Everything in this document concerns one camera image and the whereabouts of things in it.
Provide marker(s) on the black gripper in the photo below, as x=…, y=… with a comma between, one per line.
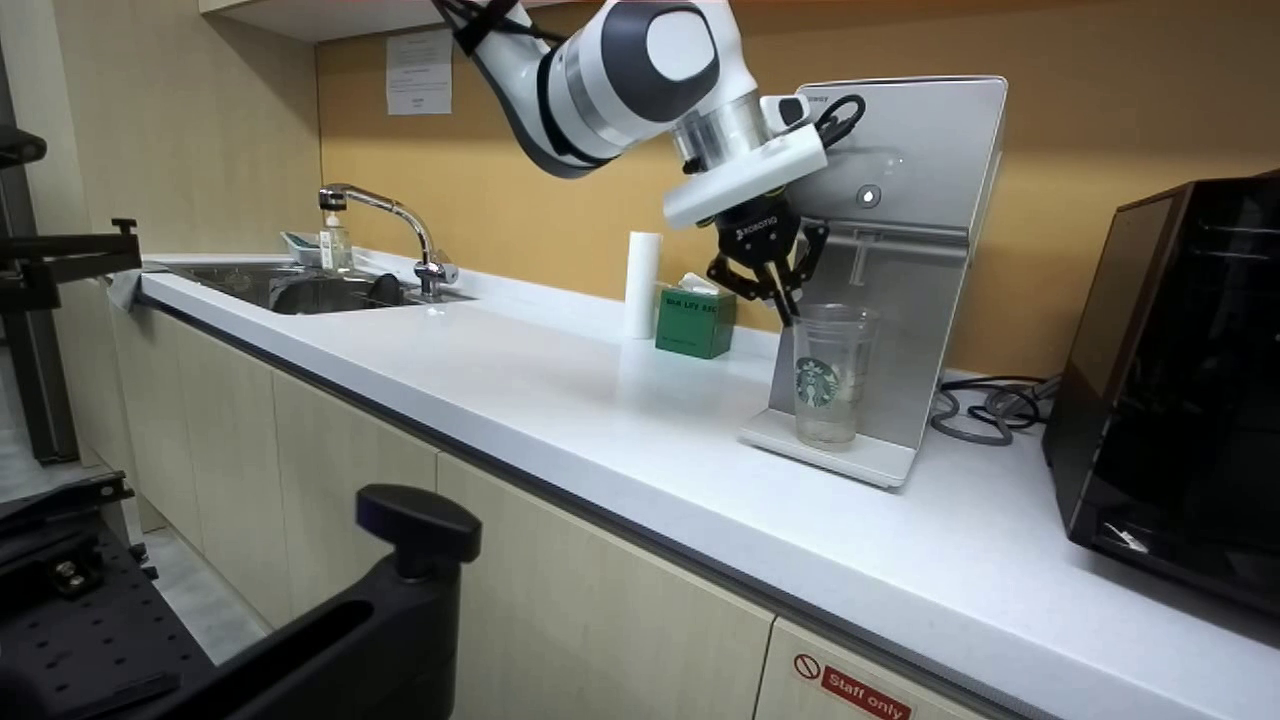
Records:
x=759, y=231

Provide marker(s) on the clear plastic cup green logo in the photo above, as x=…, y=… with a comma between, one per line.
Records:
x=828, y=384

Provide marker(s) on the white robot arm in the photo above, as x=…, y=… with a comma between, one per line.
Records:
x=615, y=64

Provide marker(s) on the white coffee machine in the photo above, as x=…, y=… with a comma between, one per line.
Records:
x=922, y=243

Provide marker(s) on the black coffee machine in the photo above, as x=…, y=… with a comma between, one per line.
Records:
x=1174, y=402

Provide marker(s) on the green tissue box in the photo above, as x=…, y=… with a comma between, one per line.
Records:
x=693, y=321

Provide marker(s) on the white paper roll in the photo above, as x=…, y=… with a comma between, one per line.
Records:
x=644, y=287

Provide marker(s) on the chrome faucet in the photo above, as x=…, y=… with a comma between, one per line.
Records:
x=427, y=252

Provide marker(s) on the beige cabinet door with sticker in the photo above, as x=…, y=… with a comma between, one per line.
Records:
x=824, y=635

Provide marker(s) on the white paper notice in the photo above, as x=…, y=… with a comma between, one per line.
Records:
x=416, y=74

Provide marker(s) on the red warning sticker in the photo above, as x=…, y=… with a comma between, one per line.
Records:
x=854, y=687

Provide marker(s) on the small clear bottle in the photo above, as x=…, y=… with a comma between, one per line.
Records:
x=333, y=244

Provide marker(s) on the steel sink basin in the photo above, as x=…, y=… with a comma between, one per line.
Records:
x=264, y=287

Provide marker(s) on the beige upper cabinet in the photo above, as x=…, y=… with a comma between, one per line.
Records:
x=333, y=18

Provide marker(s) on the black perforated platform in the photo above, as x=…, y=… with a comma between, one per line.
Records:
x=82, y=640

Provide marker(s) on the black camera stand with clamp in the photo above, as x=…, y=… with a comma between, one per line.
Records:
x=33, y=321

